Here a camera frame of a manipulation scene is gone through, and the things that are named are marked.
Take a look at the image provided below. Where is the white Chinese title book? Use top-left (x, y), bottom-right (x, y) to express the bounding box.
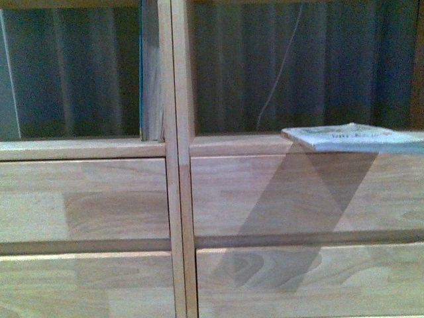
top-left (282, 123), bottom-right (423, 154)

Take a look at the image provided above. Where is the right wooden shelf unit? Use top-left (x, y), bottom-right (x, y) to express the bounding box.
top-left (172, 1), bottom-right (423, 317)

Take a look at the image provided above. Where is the wooden shelf unit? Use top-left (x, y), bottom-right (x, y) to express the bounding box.
top-left (1, 1), bottom-right (187, 317)
top-left (172, 1), bottom-right (423, 317)

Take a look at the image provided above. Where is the left wooden shelf unit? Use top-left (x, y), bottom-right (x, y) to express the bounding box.
top-left (1, 1), bottom-right (187, 317)

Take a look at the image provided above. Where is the upper right wooden drawer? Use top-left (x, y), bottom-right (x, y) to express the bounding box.
top-left (191, 153), bottom-right (423, 237)

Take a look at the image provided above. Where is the wooden drawer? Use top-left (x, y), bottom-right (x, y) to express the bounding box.
top-left (1, 252), bottom-right (176, 317)
top-left (1, 158), bottom-right (170, 243)
top-left (191, 153), bottom-right (423, 237)
top-left (197, 243), bottom-right (423, 317)

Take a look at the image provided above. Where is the lower left wooden drawer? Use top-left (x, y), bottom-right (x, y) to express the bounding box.
top-left (1, 252), bottom-right (176, 317)

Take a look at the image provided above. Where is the blue spine standing book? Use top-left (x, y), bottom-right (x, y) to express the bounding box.
top-left (139, 1), bottom-right (164, 142)

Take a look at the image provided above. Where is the dark pleated curtain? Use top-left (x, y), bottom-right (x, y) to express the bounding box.
top-left (1, 1), bottom-right (421, 141)

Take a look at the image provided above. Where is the upper left wooden drawer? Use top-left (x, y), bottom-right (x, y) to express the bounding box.
top-left (1, 158), bottom-right (170, 243)

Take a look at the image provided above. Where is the lower right wooden drawer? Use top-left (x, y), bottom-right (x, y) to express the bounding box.
top-left (197, 243), bottom-right (423, 317)

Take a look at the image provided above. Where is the thin white cable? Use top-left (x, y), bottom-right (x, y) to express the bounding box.
top-left (256, 2), bottom-right (305, 127)

